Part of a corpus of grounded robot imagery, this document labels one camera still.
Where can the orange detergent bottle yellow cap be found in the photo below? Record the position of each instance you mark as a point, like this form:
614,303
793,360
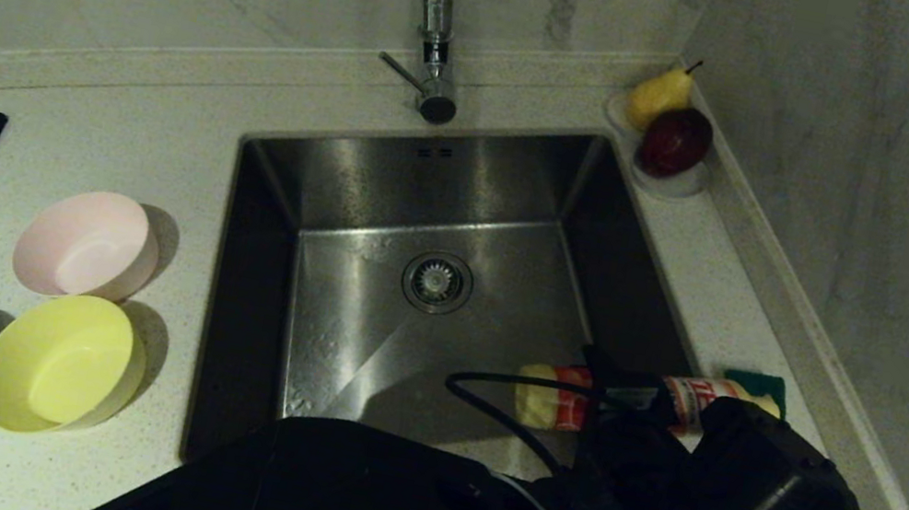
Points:
550,403

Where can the stainless steel sink basin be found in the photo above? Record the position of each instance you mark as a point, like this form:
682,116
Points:
428,194

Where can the small white dish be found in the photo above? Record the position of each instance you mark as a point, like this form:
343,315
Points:
682,186

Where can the dark red apple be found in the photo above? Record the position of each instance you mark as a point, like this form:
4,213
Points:
675,143

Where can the pink plastic bowl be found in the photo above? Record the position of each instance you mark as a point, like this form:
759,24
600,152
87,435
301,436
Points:
82,245

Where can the yellow pear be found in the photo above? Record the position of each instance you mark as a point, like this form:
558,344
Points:
658,99

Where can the chrome sink faucet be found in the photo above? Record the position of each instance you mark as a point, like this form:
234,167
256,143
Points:
434,8

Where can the green and yellow sponge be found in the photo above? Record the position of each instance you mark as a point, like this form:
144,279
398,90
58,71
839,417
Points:
760,381

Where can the yellow plastic bowl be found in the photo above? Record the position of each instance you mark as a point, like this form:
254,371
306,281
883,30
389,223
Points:
56,367

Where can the round metal drain strainer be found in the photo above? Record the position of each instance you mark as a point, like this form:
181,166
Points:
437,282

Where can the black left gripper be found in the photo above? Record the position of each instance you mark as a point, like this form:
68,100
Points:
767,497

